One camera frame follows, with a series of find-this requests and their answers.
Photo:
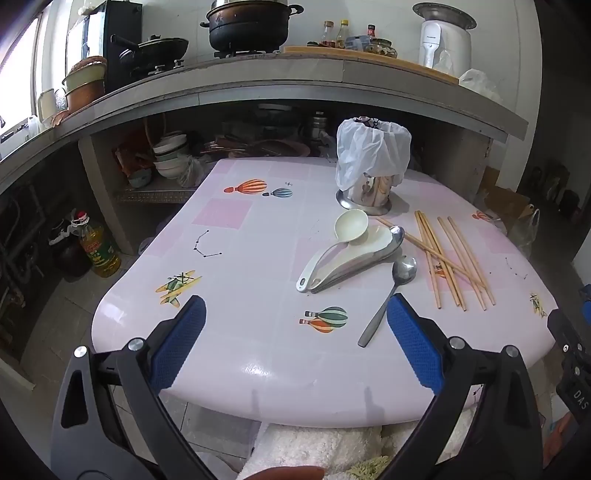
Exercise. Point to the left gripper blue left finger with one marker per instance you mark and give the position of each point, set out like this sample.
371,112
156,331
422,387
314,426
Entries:
171,342

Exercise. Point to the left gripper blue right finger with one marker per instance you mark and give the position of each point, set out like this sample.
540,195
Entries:
424,358

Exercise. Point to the small steel spoon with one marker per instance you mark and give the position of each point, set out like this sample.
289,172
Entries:
404,271

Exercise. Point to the large steel spoon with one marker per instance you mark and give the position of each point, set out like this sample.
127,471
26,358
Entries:
319,283

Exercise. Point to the white ceramic soup spoon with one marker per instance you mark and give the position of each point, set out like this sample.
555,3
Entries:
378,238

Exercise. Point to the cream plastic ladle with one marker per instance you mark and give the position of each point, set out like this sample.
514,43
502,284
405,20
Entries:
349,226

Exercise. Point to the person's left hand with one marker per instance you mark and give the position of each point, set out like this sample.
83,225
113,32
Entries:
290,473

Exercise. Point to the crossing wooden chopstick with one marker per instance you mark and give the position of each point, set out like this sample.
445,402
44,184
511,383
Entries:
452,265

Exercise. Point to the cooking oil bottle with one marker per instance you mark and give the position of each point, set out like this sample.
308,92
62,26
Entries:
96,244

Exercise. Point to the steel utensil holder cup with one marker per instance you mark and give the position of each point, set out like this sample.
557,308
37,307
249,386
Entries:
369,194

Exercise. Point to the cardboard box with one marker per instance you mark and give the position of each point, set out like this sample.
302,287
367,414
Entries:
501,204

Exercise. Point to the stack of bowls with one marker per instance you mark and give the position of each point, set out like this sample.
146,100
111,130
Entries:
171,155

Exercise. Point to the white plastic bag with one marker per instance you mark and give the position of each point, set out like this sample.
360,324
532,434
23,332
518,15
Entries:
371,146

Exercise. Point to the brown enamel pot stack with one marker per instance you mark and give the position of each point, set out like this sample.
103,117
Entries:
85,82

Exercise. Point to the black wok pan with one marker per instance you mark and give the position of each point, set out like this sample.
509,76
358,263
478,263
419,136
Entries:
153,52

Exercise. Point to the white rice cooker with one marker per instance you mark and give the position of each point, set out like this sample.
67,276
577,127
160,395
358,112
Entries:
445,40

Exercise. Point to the yellow cap sauce bottle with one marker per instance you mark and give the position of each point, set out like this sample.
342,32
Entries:
340,41

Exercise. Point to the clear sauce bottle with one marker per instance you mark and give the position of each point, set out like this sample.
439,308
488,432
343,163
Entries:
327,34

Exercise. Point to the large black stock pot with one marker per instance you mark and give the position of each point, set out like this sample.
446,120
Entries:
248,26

